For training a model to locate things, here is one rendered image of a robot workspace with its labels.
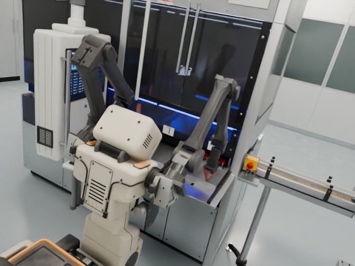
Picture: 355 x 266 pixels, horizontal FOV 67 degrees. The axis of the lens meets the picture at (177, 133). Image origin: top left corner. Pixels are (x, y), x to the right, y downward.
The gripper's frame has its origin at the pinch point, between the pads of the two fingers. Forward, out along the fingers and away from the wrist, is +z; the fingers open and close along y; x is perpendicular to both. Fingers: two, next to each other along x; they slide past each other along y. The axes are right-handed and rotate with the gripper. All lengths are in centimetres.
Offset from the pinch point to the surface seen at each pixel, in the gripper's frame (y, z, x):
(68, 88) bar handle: -33, -31, 80
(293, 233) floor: 136, 71, -69
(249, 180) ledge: 27.1, -0.4, -19.7
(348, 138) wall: 491, -7, -142
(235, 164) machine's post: 24.3, -7.4, -9.0
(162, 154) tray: 16.1, 1.5, 37.6
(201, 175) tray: 9.8, 2.4, 6.4
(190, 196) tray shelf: -13.6, 6.5, 2.8
